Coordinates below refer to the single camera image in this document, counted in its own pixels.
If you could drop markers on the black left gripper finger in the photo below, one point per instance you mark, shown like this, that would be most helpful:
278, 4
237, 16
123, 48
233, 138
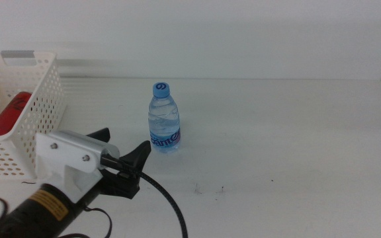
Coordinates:
102, 135
137, 157

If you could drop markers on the clear water bottle blue cap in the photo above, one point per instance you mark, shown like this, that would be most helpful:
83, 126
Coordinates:
164, 122

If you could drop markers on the red cola can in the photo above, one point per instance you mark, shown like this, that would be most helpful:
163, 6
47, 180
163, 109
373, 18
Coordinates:
10, 114

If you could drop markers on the white perforated plastic basket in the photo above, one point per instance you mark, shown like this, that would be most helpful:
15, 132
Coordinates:
41, 112

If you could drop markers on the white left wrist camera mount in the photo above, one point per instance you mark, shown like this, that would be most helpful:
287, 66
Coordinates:
68, 152

